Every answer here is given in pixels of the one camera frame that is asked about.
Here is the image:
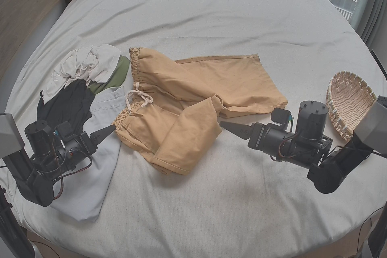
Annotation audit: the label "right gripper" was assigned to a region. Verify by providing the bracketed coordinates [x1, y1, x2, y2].
[247, 122, 299, 161]

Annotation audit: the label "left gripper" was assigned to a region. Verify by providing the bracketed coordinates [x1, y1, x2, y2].
[64, 131, 100, 162]

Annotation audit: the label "tan shorts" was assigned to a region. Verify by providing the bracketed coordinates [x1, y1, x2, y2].
[112, 47, 288, 175]

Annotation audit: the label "pale blue garment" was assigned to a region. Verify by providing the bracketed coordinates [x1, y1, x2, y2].
[50, 86, 126, 222]

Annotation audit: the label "black garment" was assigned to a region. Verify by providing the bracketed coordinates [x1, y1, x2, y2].
[36, 79, 96, 136]

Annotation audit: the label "white garment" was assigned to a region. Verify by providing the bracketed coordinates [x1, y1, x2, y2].
[42, 44, 121, 105]

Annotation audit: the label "green garment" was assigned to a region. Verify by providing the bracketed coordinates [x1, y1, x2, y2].
[88, 55, 131, 95]

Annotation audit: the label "bed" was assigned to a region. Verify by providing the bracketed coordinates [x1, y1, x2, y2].
[0, 0, 387, 258]

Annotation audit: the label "round woven basket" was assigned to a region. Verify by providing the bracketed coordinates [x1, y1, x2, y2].
[326, 71, 377, 142]

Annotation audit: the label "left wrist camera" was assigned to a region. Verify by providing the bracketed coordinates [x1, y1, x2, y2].
[54, 122, 74, 140]

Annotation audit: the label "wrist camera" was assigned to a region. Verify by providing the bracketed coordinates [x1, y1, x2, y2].
[271, 108, 292, 130]
[54, 122, 74, 140]

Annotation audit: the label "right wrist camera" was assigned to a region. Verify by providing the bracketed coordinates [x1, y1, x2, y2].
[271, 108, 292, 130]

